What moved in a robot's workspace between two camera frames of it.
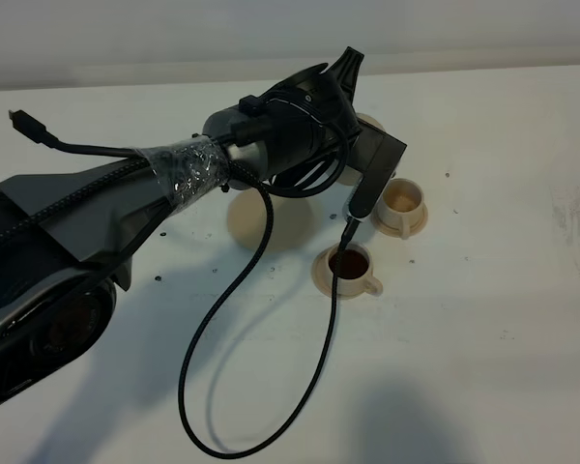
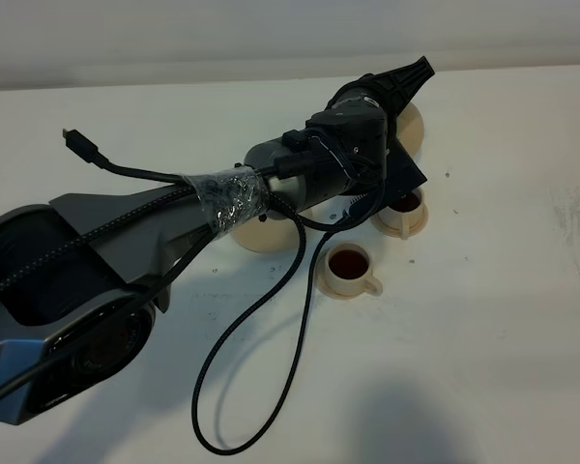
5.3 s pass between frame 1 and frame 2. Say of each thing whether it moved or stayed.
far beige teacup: stayed
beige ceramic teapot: moved
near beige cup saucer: stayed
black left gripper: moved
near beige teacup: stayed
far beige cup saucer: stayed
